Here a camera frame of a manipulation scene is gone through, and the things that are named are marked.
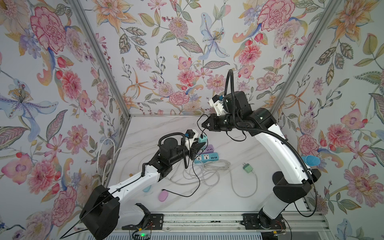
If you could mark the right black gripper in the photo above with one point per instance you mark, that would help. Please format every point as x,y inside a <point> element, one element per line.
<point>215,120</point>

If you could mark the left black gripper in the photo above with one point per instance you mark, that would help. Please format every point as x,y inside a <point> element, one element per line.
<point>195,145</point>

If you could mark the green charger adapter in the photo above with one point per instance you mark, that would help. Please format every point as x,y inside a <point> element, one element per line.
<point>248,168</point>

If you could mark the teal charger adapter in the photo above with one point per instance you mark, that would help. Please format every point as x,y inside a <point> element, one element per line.
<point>203,139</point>

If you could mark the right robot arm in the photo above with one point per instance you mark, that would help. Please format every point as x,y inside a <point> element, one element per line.
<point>294,180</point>

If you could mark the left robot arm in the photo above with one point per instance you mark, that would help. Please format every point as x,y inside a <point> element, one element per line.
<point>109,208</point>

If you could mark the purple power strip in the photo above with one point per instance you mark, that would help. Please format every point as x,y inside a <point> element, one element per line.
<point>209,149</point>

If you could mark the teal power strip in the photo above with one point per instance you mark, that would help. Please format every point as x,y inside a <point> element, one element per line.
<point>204,158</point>

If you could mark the pink earbud case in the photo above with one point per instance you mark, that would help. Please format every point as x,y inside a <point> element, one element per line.
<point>163,195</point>

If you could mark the teal earbud case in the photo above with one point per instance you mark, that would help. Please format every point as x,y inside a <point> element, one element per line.
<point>147,189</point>

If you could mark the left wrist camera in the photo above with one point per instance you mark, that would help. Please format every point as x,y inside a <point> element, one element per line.
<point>191,136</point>

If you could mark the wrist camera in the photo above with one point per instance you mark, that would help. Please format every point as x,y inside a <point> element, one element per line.
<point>191,136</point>
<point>216,102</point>

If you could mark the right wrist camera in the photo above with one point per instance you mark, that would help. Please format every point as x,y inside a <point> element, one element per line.
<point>216,102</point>

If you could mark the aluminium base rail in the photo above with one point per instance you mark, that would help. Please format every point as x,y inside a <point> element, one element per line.
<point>233,222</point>

